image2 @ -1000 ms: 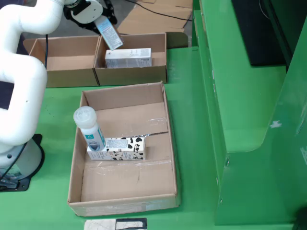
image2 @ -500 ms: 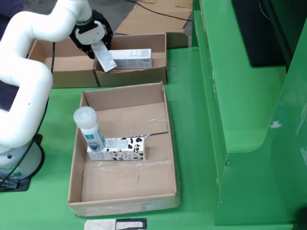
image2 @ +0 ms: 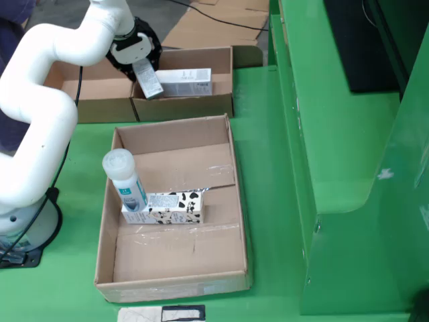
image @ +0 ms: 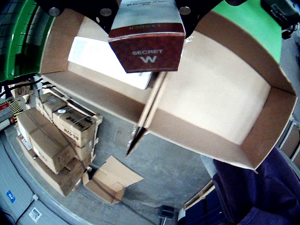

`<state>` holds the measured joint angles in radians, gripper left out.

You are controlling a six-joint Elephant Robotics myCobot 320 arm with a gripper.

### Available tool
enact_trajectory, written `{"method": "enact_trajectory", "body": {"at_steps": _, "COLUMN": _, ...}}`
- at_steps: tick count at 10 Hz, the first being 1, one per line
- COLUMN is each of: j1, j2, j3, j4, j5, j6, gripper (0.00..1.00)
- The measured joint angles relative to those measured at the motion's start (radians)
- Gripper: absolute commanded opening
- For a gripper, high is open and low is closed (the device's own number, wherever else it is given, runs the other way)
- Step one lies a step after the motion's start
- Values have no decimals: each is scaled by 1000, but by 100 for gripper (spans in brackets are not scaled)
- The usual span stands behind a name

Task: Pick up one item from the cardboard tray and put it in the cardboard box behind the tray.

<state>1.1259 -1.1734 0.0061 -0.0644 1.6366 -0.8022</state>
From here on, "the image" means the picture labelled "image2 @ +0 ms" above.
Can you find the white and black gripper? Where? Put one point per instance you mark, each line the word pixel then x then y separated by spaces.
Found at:
pixel 130 50

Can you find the red-brown product box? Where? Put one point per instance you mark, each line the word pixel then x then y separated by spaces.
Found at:
pixel 149 82

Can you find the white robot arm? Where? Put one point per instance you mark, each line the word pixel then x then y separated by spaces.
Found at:
pixel 50 43

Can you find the plain open cardboard box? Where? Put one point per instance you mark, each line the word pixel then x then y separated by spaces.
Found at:
pixel 100 87

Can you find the white product box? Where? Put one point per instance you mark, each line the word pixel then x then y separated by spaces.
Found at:
pixel 187 84

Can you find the cardboard box with olive flap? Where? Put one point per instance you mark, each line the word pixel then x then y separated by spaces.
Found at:
pixel 187 107

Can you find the flattened cardboard sheets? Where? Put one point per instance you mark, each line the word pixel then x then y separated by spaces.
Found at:
pixel 218 33

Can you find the shallow cardboard tray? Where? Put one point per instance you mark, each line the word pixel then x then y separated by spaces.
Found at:
pixel 174 255

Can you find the white bottle teal label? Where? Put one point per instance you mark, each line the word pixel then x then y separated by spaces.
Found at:
pixel 119 164

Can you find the person in purple shirt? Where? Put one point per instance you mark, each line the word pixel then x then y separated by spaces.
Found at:
pixel 11 10

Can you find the cow print carton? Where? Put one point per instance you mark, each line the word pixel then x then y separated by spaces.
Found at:
pixel 174 208

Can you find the green metal shelf unit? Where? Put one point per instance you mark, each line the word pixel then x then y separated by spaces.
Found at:
pixel 335 167

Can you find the crumpled white paper sheet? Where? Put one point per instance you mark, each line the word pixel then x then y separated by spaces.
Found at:
pixel 139 315

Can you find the white printed paper card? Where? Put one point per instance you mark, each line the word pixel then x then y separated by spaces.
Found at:
pixel 182 314

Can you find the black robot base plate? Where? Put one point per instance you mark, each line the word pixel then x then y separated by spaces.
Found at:
pixel 50 234

